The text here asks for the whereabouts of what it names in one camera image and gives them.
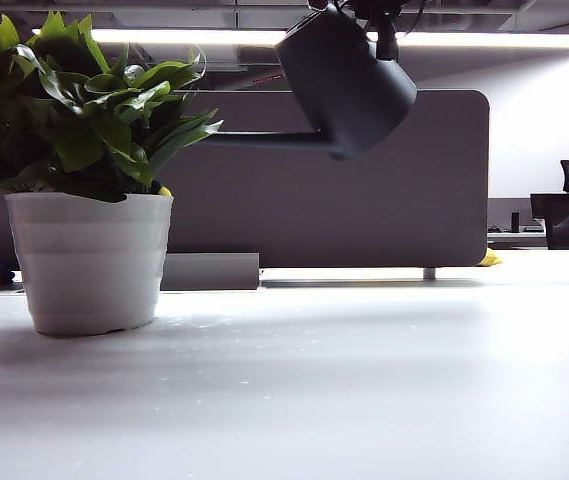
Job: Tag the plastic-wrapped black right gripper finger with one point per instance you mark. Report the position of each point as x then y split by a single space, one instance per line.
397 7

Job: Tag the taped black left gripper finger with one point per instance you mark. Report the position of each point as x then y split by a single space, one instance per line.
366 10

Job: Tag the dark grey watering can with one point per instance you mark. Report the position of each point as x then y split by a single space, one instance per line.
344 85

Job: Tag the yellow plant tag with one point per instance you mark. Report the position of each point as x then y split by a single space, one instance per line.
165 190

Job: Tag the green leafy plant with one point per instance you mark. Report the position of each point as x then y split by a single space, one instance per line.
79 125

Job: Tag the white ribbed plant pot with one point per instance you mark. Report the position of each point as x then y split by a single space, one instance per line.
89 265

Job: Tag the long ceiling light strip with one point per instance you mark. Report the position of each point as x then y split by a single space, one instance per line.
189 37

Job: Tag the wide grey desk divider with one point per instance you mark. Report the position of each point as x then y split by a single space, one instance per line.
314 210

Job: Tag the yellow plastic bag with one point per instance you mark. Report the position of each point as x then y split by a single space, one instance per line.
491 258

